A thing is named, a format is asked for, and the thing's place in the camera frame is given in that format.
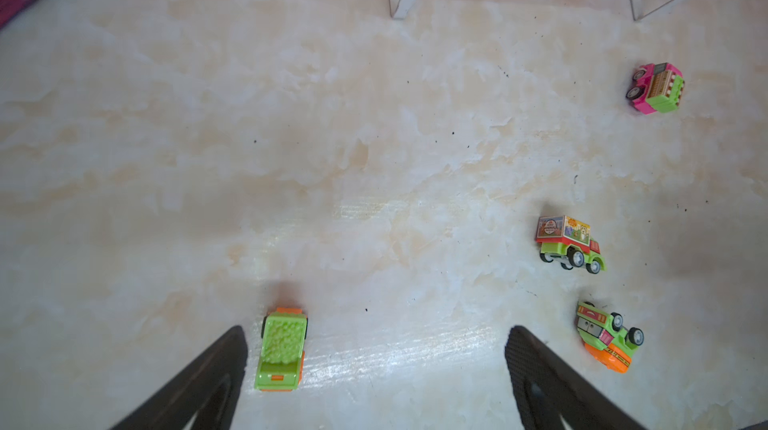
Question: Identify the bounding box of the pink green toy car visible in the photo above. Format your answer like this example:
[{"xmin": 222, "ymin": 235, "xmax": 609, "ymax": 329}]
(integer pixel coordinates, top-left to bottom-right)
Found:
[{"xmin": 625, "ymin": 62, "xmax": 685, "ymax": 115}]

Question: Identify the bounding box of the orange toy car with eyes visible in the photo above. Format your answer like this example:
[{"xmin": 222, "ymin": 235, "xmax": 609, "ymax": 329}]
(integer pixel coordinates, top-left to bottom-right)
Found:
[{"xmin": 576, "ymin": 301, "xmax": 645, "ymax": 374}]

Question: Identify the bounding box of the orange green toy car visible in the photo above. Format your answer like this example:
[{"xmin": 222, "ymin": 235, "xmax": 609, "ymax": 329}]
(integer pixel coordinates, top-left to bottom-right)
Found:
[{"xmin": 254, "ymin": 307, "xmax": 308, "ymax": 392}]

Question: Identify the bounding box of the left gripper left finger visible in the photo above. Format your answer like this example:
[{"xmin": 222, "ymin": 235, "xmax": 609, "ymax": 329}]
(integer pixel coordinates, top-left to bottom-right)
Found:
[{"xmin": 114, "ymin": 326, "xmax": 248, "ymax": 429}]

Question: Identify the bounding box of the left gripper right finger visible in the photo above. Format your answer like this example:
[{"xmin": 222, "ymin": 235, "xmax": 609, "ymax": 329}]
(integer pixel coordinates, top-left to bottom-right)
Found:
[{"xmin": 505, "ymin": 326, "xmax": 642, "ymax": 429}]

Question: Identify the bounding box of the yellow green toy car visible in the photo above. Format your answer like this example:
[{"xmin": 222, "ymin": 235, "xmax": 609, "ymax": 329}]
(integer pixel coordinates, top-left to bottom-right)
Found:
[{"xmin": 535, "ymin": 215, "xmax": 606, "ymax": 274}]

